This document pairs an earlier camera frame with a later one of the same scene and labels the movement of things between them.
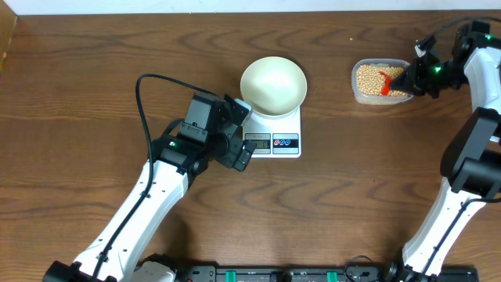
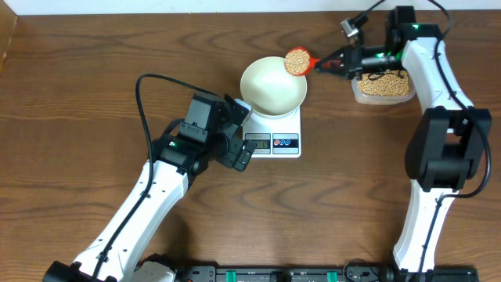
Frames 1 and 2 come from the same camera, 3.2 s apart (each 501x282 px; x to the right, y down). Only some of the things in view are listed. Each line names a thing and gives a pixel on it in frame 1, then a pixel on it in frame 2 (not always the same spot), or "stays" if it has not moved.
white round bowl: x=273 y=86 stays
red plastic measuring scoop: x=387 y=85 to x=298 y=61
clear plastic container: x=371 y=81 stays
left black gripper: x=234 y=145 stays
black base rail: x=320 y=272 stays
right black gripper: x=413 y=81 to x=351 y=61
